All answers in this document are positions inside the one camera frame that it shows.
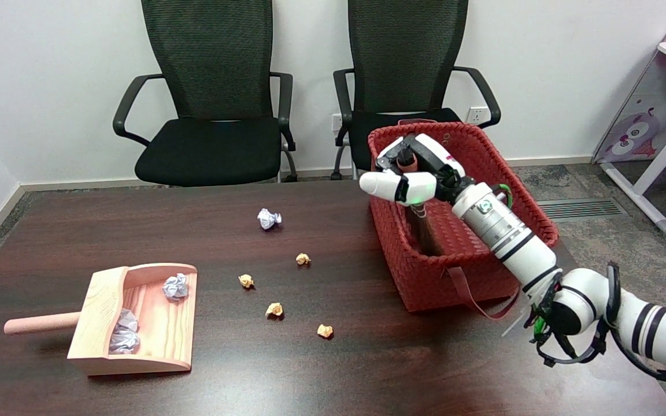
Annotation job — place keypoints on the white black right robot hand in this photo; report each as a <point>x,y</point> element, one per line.
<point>420,170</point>

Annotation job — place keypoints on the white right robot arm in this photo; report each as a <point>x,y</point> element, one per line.
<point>564,277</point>

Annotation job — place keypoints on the red woven basket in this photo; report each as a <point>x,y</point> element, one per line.
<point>460,231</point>

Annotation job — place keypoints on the black mesh office chair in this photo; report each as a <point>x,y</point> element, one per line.
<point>402,69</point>
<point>211,115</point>

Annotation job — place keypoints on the tan crumpled paper ball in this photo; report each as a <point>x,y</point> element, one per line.
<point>274,309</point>
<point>325,330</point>
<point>303,259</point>
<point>246,281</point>

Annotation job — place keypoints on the white crumpled paper ball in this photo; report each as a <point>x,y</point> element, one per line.
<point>176,286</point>
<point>269,219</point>
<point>125,334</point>

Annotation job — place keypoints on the metal floor vent grille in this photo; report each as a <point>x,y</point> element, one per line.
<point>581,208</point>

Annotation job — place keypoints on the pink white children's shelf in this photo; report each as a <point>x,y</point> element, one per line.
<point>657,110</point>

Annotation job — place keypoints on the wooden dustpan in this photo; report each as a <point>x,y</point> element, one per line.
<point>130,320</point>

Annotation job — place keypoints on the white wall socket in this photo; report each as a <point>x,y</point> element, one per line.
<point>476,115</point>
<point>337,122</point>

